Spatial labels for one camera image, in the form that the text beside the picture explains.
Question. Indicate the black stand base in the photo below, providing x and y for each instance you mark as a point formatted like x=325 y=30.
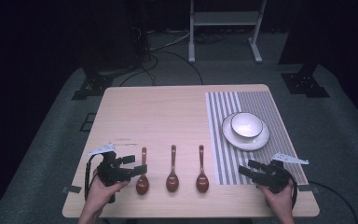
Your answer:
x=304 y=84
x=94 y=85

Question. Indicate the grey tape strip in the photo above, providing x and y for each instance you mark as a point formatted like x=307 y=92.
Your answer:
x=309 y=188
x=72 y=188

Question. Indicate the white bowl with dark rim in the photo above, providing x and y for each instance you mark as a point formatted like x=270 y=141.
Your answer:
x=247 y=125

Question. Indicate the brown wooden spoon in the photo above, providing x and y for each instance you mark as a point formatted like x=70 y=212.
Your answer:
x=202 y=182
x=142 y=185
x=172 y=182

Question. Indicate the grey striped placemat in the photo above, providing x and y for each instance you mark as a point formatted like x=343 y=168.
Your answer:
x=276 y=109

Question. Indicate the white metal stand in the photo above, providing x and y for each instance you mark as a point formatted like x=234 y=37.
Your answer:
x=225 y=18

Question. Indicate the white plate with dark rim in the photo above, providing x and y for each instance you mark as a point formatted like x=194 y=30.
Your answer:
x=245 y=143

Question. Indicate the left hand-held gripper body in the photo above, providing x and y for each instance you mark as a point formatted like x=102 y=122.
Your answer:
x=109 y=169

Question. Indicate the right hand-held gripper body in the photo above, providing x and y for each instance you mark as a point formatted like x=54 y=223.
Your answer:
x=275 y=177

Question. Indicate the person's left hand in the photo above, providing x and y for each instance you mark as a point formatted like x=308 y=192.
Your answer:
x=101 y=191

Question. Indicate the person's right hand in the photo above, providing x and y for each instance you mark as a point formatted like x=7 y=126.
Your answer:
x=279 y=200

